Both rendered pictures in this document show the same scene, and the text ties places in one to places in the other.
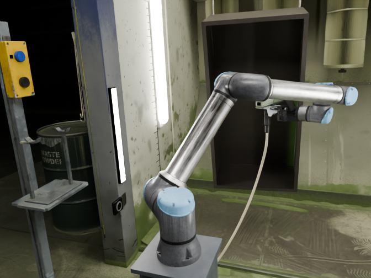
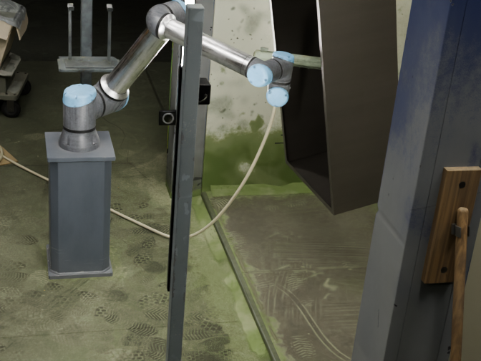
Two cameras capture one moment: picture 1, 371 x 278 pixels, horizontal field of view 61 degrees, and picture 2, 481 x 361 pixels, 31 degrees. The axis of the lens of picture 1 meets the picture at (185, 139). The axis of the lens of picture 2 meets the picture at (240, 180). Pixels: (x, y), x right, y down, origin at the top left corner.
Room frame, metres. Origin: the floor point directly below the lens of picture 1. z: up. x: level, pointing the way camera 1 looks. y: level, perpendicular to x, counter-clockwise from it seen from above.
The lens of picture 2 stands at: (-0.42, -3.43, 2.31)
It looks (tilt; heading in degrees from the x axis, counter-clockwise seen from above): 25 degrees down; 54
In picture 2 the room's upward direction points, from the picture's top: 5 degrees clockwise
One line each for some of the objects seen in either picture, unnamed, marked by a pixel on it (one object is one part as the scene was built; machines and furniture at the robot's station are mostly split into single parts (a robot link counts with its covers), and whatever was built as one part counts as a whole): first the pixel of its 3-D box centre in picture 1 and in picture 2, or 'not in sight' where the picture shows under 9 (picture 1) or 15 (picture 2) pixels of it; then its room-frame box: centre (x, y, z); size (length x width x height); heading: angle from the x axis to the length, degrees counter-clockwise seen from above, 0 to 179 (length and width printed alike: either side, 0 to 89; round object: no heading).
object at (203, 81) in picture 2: not in sight; (195, 90); (1.01, -1.19, 1.35); 0.09 x 0.07 x 0.07; 160
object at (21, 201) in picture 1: (52, 193); (89, 64); (1.54, 0.71, 0.78); 0.31 x 0.23 x 0.01; 160
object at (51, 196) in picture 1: (49, 162); (89, 34); (1.53, 0.69, 0.95); 0.26 x 0.15 x 0.32; 160
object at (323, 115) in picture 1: (319, 114); (278, 92); (1.70, -0.74, 1.10); 0.12 x 0.09 x 0.10; 52
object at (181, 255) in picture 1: (178, 242); (79, 134); (1.18, 0.05, 0.69); 0.19 x 0.19 x 0.10
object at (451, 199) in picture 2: not in sight; (450, 225); (1.03, -2.28, 1.40); 0.09 x 0.02 x 0.29; 160
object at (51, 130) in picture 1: (72, 128); not in sight; (2.70, 0.98, 0.86); 0.54 x 0.54 x 0.01
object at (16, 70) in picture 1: (16, 69); not in sight; (1.56, 0.79, 1.42); 0.12 x 0.06 x 0.26; 160
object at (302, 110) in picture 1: (303, 113); not in sight; (1.76, -0.67, 1.10); 0.10 x 0.05 x 0.09; 142
